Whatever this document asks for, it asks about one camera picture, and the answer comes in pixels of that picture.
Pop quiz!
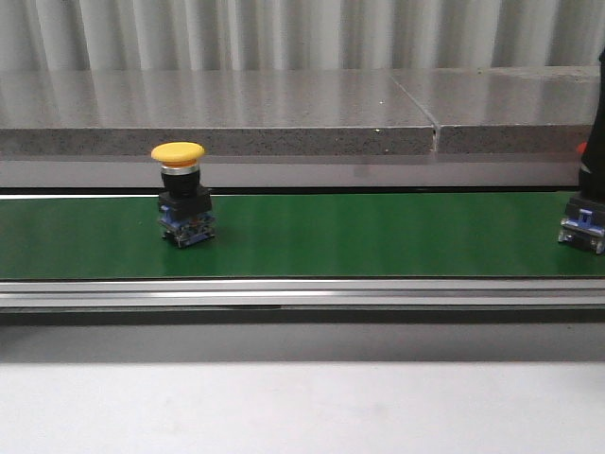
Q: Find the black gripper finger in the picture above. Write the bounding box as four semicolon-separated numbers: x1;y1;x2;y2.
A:
579;52;605;199

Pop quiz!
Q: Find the red mushroom push button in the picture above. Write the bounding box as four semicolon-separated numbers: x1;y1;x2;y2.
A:
558;140;604;255

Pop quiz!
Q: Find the yellow mushroom push button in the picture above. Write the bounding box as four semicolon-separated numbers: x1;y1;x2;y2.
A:
151;142;215;249

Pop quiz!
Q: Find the green conveyor belt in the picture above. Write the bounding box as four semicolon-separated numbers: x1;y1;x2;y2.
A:
1;192;604;280

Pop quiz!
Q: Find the grey stone slab right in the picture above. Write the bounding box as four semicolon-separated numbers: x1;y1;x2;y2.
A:
391;66;599;159

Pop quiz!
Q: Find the grey stone slab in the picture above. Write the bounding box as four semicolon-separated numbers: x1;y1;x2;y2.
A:
391;66;599;159
1;70;433;159

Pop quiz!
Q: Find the grey stone slab left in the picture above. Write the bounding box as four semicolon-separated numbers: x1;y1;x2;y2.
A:
1;70;433;159

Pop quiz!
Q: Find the white pleated curtain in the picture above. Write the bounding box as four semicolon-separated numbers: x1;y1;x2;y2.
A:
1;1;604;71

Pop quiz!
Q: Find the aluminium conveyor frame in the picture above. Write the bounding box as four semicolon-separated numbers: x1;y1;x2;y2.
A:
1;277;604;313

